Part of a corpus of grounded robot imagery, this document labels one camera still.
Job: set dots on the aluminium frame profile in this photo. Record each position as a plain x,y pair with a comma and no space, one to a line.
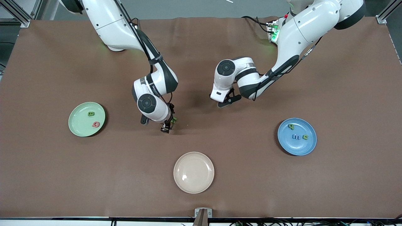
15,12
381,19

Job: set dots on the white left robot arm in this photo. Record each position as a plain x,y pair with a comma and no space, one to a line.
301,31

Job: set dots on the metal base connector plate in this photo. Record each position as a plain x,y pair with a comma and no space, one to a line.
272,33

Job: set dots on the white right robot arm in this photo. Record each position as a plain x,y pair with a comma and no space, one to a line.
106,25

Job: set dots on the blue lowercase letter m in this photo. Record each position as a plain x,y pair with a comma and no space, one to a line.
296,137

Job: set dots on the red capital letter Q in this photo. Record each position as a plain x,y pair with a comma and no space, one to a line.
96,124

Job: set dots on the blue plate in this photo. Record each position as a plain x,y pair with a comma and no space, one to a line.
297,147

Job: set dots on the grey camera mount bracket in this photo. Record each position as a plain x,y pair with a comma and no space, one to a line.
203,213

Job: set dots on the beige plate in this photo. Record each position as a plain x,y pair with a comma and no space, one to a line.
193,172

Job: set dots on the brown table mat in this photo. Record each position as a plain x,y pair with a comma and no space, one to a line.
62,188

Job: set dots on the light green plate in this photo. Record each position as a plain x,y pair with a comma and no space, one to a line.
80,124

